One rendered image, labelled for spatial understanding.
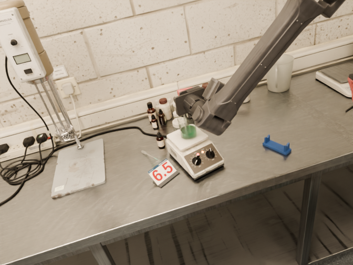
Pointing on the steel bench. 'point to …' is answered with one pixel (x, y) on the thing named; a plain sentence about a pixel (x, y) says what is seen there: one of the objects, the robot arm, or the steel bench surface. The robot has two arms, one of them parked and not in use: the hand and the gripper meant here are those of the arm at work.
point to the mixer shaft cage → (62, 132)
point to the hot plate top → (174, 138)
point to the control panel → (203, 158)
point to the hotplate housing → (189, 153)
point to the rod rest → (277, 146)
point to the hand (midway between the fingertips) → (179, 92)
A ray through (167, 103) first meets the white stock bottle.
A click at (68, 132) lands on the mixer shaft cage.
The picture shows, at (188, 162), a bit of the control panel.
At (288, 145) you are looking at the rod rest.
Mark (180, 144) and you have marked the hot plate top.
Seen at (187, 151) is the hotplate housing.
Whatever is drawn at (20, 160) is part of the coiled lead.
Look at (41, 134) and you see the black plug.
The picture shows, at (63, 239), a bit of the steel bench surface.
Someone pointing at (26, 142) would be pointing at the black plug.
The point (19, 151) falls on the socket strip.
